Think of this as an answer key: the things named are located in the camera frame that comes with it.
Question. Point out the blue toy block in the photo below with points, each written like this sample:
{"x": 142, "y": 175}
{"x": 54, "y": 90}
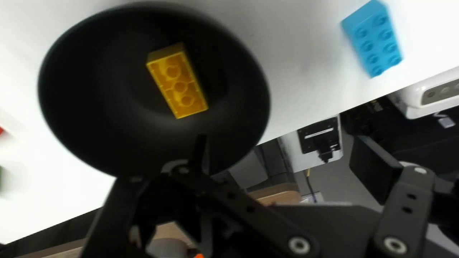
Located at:
{"x": 373, "y": 37}

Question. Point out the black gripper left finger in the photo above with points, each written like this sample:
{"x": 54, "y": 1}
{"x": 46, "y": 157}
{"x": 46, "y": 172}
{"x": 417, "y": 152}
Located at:
{"x": 238, "y": 209}

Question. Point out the black hard case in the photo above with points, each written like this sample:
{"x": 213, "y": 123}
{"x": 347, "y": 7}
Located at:
{"x": 377, "y": 123}

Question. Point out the yellow toy block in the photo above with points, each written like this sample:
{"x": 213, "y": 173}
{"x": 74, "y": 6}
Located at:
{"x": 178, "y": 82}

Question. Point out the white power box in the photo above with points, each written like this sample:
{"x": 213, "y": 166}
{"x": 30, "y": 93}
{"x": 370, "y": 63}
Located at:
{"x": 309, "y": 152}

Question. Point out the black bowl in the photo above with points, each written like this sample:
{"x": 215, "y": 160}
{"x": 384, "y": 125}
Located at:
{"x": 104, "y": 109}

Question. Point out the white plastic appliance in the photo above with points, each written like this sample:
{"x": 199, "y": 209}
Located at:
{"x": 430, "y": 94}

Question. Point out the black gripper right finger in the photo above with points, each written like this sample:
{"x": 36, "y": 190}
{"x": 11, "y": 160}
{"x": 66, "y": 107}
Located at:
{"x": 406, "y": 205}

